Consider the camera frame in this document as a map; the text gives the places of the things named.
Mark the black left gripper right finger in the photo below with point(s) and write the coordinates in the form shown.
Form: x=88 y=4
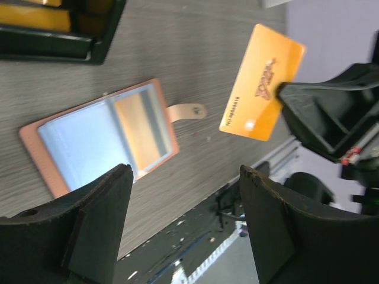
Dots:
x=295 y=239

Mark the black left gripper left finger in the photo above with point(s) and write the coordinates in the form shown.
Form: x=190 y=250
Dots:
x=72 y=239

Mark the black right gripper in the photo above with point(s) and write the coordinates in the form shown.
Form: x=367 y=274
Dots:
x=337 y=119

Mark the gold credit card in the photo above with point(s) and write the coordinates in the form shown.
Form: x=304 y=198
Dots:
x=145 y=128
x=253 y=108

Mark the pink leather card holder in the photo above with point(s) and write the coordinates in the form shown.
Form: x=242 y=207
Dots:
x=74 y=147

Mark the black three-compartment card tray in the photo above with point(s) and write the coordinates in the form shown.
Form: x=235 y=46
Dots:
x=59 y=31

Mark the gold cards in tray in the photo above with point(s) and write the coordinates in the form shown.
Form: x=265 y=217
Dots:
x=45 y=15

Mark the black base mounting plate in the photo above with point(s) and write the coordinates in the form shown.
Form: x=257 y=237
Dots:
x=188 y=241

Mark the aluminium frame rail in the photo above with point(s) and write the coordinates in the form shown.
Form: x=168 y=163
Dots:
x=282 y=162

